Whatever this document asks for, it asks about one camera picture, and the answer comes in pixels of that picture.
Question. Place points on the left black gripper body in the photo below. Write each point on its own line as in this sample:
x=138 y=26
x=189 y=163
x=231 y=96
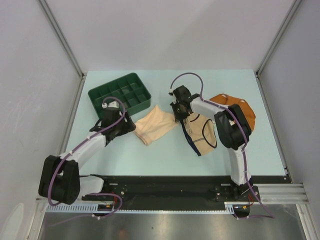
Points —
x=122 y=127

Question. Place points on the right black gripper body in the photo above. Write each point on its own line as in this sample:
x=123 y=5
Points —
x=180 y=113

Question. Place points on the peach boxer underwear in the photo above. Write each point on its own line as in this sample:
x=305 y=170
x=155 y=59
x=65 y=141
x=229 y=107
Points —
x=154 y=125

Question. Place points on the beige navy-trimmed underwear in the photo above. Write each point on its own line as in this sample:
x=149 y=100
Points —
x=199 y=133

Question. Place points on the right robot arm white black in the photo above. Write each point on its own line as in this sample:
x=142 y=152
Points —
x=232 y=128

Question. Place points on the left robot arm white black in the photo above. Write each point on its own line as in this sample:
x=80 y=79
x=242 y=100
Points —
x=60 y=180

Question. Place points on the orange brown underwear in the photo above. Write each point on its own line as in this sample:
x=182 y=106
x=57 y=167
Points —
x=248 y=112

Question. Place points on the green compartment tray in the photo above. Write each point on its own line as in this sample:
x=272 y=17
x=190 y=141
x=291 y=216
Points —
x=129 y=89

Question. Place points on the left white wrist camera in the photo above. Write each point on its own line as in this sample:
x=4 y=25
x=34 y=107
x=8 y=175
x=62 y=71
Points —
x=113 y=104

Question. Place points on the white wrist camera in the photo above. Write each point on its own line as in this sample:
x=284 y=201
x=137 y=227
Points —
x=113 y=104
x=171 y=92

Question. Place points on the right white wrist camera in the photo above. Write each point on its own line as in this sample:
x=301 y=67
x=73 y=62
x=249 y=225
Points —
x=171 y=92

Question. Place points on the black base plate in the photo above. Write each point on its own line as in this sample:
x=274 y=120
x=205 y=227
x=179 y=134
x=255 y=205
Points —
x=106 y=195

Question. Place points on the white slotted cable duct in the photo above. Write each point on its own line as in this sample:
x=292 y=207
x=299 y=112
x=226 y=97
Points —
x=106 y=208

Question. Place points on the left aluminium frame post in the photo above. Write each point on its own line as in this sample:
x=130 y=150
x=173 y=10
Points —
x=60 y=36

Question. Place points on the aluminium frame post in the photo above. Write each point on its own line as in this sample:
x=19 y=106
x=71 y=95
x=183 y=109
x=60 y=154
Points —
x=279 y=35
x=60 y=36

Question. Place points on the right aluminium frame post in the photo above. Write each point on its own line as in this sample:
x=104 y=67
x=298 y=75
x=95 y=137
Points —
x=279 y=35

